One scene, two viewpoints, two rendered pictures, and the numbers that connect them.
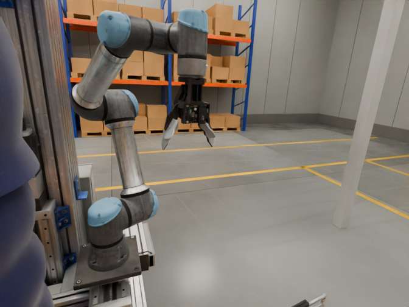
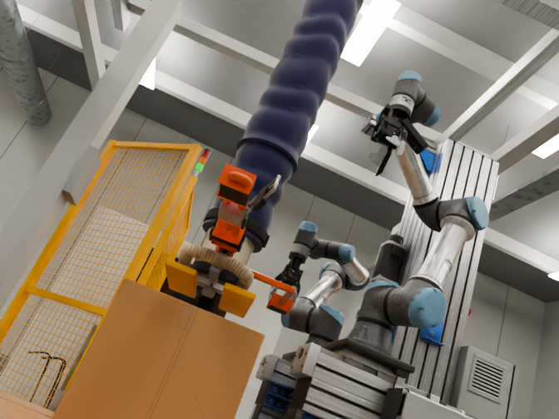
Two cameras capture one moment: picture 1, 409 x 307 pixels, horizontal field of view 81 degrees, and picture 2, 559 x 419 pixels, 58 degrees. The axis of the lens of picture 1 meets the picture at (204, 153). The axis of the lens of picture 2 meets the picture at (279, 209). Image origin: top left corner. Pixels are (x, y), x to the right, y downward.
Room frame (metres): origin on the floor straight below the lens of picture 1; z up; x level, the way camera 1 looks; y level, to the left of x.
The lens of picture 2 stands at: (0.76, -1.24, 0.70)
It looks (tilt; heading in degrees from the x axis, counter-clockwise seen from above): 24 degrees up; 105
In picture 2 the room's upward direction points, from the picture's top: 22 degrees clockwise
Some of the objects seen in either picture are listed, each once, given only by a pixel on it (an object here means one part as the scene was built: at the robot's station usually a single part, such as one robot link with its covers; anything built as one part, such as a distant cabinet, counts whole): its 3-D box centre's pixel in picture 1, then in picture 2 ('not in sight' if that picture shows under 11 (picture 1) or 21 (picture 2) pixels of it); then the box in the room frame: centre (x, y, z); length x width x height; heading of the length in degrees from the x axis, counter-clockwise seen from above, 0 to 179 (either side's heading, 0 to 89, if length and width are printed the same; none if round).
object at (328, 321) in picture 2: not in sight; (326, 322); (0.58, 0.82, 1.20); 0.13 x 0.12 x 0.14; 164
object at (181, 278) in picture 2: not in sight; (184, 276); (0.13, 0.29, 1.07); 0.34 x 0.10 x 0.05; 106
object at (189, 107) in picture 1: (192, 100); (392, 126); (0.65, 0.04, 1.66); 0.09 x 0.08 x 0.12; 21
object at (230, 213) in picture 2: not in sight; (233, 210); (0.35, -0.13, 1.17); 0.07 x 0.07 x 0.04; 16
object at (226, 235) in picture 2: not in sight; (228, 235); (0.29, 0.08, 1.18); 0.10 x 0.08 x 0.06; 16
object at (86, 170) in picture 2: not in sight; (83, 175); (-0.99, 1.07, 1.62); 0.20 x 0.05 x 0.30; 109
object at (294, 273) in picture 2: not in sight; (293, 269); (0.40, 0.64, 1.32); 0.09 x 0.08 x 0.12; 106
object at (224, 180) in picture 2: not in sight; (235, 185); (0.38, -0.26, 1.18); 0.08 x 0.07 x 0.05; 106
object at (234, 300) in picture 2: not in sight; (237, 298); (0.31, 0.34, 1.07); 0.34 x 0.10 x 0.05; 106
